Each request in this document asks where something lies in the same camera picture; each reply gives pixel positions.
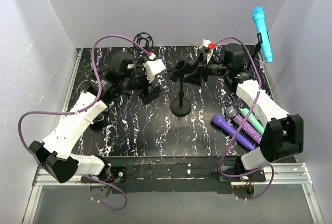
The purple foam head microphone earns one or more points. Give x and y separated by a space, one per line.
223 124

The purple glitter silver mesh microphone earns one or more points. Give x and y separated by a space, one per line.
231 113

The mint green microphone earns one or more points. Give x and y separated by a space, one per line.
253 121

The black round base stand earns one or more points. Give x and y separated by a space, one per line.
257 48
180 106

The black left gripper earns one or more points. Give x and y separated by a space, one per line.
147 96

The aluminium frame rail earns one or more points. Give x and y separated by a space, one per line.
54 152

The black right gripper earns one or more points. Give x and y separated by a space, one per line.
194 76

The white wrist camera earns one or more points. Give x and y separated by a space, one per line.
153 69
207 48

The bright blue microphone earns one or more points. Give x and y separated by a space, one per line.
258 17

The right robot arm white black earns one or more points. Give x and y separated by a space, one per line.
283 134

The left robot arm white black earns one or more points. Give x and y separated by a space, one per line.
123 74

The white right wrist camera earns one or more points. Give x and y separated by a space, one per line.
207 48

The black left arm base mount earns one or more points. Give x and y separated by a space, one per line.
112 174

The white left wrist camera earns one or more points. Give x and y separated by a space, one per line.
153 69

